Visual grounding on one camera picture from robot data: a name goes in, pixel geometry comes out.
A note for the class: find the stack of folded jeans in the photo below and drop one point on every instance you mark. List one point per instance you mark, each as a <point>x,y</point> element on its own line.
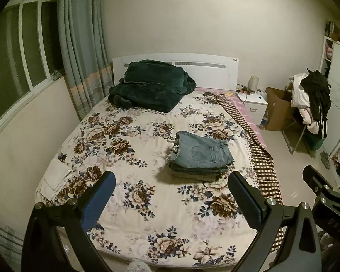
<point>204,150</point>

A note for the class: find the window with white frame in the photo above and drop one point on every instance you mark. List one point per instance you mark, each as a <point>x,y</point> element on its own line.
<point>14,53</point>

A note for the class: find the floral bed blanket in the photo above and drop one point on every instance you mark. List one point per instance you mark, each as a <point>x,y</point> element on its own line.
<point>147,158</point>

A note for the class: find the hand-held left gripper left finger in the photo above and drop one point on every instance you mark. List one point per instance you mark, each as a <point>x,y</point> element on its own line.
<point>97,204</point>

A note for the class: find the folding chair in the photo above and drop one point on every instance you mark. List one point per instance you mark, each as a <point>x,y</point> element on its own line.
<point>296,134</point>

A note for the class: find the white folded pants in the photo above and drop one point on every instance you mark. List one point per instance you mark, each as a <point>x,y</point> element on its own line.
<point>55,180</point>

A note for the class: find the white nightstand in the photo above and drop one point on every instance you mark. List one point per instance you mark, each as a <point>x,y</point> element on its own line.
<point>256,106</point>

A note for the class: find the white bed headboard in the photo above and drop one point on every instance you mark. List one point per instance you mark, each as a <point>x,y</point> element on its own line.
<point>209,73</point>

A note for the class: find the cardboard box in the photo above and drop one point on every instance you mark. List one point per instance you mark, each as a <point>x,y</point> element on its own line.
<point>277,110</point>

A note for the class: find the black garment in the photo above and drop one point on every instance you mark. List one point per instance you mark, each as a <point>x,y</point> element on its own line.
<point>318,93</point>

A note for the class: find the brown checkered cloth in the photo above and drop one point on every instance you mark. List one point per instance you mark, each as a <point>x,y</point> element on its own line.
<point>262,158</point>

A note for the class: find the grey fuzzy slipper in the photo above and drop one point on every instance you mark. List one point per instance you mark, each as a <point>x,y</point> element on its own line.
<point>138,267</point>

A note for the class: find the pink bed sheet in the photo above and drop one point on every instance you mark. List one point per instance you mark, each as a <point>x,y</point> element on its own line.
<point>249,119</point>

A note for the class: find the cream table lamp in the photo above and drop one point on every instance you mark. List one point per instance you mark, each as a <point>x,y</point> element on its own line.
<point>253,83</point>

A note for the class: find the white garment pile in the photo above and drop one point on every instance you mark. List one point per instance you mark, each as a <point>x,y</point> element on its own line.
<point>299,93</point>

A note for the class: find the grey-blue curtain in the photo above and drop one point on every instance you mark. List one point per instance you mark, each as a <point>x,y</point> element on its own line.
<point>82,42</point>

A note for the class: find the grey shoe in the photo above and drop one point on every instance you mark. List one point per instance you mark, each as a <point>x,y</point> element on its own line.
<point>325,160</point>

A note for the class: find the white wardrobe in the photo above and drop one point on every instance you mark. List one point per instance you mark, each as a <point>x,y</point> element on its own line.
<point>338,90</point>

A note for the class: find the dark green plush blanket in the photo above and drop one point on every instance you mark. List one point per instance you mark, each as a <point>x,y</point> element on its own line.
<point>153,87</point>

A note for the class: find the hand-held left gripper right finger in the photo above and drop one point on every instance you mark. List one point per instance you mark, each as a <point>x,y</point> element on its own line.
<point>245,201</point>

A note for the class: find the green bin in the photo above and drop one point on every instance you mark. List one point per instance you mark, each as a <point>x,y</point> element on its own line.
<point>317,144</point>

